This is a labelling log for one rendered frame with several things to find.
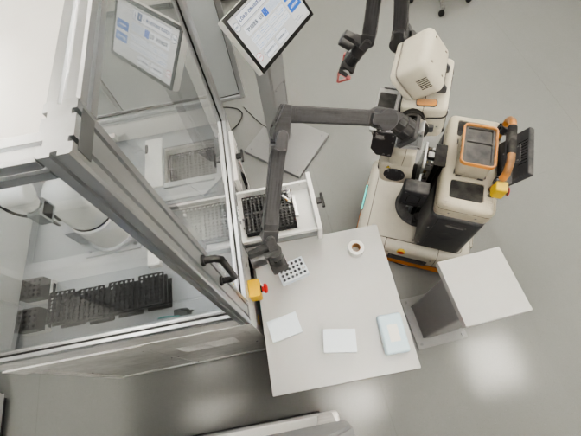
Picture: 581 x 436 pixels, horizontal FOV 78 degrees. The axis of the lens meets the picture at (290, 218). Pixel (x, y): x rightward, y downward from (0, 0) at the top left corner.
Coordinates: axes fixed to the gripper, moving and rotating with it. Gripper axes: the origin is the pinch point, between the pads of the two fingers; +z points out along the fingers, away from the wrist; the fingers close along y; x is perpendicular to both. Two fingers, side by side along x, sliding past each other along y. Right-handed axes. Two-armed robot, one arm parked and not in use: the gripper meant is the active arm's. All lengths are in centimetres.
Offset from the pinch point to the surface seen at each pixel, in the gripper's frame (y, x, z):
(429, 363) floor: 59, 61, 82
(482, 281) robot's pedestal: 38, 76, 5
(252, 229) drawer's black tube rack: -17.2, -4.4, -8.9
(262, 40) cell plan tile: -107, 36, -26
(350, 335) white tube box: 36.7, 15.4, 0.6
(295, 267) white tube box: 2.3, 6.4, 1.5
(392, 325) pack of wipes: 40, 32, 1
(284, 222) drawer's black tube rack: -14.5, 9.3, -9.1
